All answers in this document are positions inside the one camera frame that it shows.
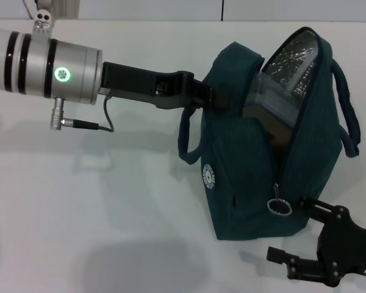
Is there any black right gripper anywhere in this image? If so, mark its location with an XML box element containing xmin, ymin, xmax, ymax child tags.
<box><xmin>267</xmin><ymin>197</ymin><xmax>366</xmax><ymax>280</ymax></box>

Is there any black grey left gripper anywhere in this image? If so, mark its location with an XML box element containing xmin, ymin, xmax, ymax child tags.
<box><xmin>99</xmin><ymin>62</ymin><xmax>230</xmax><ymax>111</ymax></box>

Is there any grey left arm cable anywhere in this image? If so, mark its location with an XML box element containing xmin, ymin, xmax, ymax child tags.
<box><xmin>50</xmin><ymin>93</ymin><xmax>115</xmax><ymax>134</ymax></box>

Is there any dark teal insulated lunch bag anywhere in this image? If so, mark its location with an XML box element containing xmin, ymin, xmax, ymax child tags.
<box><xmin>176</xmin><ymin>26</ymin><xmax>362</xmax><ymax>242</ymax></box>

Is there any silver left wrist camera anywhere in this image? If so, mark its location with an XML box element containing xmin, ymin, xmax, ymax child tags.
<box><xmin>32</xmin><ymin>0</ymin><xmax>80</xmax><ymax>41</ymax></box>

